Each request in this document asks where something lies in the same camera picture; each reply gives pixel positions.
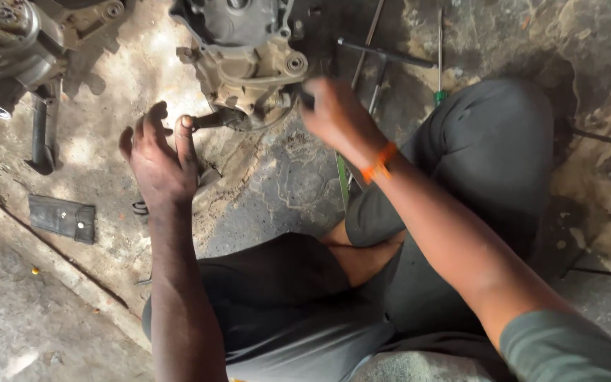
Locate person's left hand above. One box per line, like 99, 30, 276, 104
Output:
119, 101, 200, 212

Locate person's right hand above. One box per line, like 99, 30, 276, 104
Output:
299, 77, 392, 172

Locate thin metal rod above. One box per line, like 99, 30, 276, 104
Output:
350, 0, 386, 91

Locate tan dirty engine casing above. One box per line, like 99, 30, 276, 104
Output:
169, 0, 312, 134

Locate orange wrist band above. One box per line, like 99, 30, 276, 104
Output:
360, 141, 400, 185

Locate green flat strip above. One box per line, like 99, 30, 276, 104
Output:
335, 151, 352, 213

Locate person's dark grey trousers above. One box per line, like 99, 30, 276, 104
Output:
141, 77, 555, 382

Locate person's bare foot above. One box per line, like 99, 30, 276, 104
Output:
320, 220, 408, 288

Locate black kick lever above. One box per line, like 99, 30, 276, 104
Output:
25, 80, 63, 176

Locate black rubber flap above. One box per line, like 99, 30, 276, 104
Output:
28, 194, 97, 245

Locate thin black rod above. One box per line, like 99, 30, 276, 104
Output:
565, 124, 611, 150

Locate grey engine block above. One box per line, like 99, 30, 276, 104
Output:
0, 0, 138, 122

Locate person's green shirt sleeve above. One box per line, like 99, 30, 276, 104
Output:
499, 309, 611, 382

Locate black T-handle wrench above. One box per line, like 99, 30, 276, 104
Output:
336, 37, 437, 115

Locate green handled screwdriver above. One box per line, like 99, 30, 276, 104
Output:
433, 7, 449, 108

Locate thin black cable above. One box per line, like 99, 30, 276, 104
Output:
560, 249, 611, 283

